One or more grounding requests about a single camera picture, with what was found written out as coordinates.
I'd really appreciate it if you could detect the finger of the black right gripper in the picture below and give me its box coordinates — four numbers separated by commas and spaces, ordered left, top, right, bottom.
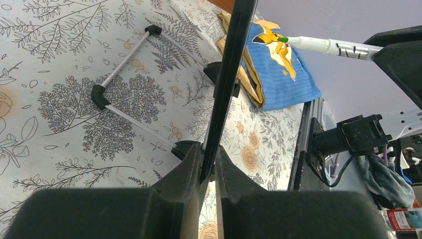
364, 25, 422, 109

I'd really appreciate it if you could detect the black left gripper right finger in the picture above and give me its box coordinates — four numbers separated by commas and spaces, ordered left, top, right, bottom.
215, 147, 388, 239

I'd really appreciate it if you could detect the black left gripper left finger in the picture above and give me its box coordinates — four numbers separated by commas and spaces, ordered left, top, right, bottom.
5, 142, 202, 239

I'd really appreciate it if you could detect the white marker pen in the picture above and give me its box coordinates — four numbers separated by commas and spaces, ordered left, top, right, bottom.
278, 36, 384, 61

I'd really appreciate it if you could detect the white whiteboard black frame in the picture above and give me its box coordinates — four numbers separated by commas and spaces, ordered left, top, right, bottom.
91, 0, 257, 183

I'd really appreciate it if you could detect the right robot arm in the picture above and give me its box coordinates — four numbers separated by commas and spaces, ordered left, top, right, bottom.
309, 26, 422, 156

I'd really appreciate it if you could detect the blue Pikachu cloth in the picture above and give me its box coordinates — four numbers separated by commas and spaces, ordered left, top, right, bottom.
238, 20, 321, 111

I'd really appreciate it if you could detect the grey cloth beside table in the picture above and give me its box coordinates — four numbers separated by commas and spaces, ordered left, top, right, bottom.
354, 156, 416, 209

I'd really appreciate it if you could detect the floral tablecloth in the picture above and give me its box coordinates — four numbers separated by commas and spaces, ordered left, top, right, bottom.
0, 0, 224, 238

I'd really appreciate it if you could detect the red white box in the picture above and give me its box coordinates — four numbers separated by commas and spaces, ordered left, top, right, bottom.
387, 208, 422, 232

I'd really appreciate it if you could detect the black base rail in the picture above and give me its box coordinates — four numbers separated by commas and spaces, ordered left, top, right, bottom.
287, 98, 329, 191

